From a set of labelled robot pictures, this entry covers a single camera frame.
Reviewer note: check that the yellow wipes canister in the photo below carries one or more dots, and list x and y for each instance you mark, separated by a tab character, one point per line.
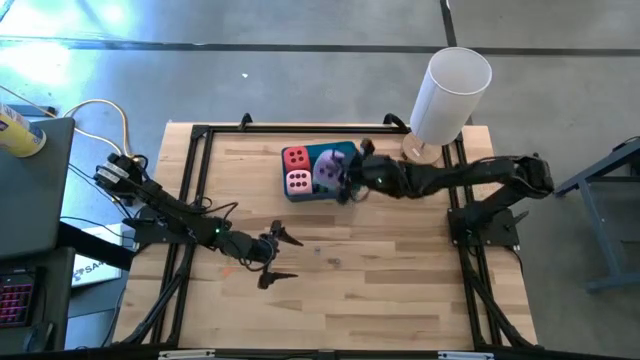
20	132

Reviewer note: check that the black aluminium table frame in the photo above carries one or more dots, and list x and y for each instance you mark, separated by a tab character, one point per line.
325	129

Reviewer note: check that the large red foam die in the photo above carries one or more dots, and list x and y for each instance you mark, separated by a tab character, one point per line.
296	158

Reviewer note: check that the black computer mouse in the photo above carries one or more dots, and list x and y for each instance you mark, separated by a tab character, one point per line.
37	337

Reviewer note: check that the white bracket strip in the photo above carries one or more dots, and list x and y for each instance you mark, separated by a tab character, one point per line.
465	355
187	354

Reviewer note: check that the blue-grey metal stand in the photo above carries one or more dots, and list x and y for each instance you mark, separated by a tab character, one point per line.
592	215

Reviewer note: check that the dark low desk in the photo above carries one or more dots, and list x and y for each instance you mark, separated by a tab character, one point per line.
50	300

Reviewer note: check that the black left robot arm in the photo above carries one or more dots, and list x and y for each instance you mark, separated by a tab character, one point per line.
165	210

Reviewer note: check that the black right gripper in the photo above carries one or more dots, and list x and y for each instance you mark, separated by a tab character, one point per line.
375	175

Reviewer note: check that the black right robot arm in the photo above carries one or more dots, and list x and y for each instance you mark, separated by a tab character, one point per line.
450	175

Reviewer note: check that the backlit keyboard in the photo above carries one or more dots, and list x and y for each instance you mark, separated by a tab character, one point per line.
15	300

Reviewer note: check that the grey desk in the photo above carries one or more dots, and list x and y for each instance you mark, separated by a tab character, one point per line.
30	190

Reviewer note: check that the white printed box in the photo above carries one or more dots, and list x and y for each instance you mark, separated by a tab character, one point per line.
97	260

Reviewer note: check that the large pink foam die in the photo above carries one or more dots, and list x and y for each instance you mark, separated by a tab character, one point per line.
299	182

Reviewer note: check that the small red die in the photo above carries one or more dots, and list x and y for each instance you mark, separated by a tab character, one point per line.
227	271

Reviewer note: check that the blue plastic bin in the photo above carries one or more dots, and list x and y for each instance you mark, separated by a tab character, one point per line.
310	198

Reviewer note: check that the black metal beam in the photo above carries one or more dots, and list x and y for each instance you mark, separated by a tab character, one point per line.
95	245

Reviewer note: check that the white shade wooden base lamp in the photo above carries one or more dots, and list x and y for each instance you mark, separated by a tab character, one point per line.
450	95

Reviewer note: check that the large purple foam die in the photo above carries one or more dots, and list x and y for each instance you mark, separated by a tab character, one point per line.
327	167

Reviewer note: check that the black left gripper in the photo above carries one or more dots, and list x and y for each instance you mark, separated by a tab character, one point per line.
250	247

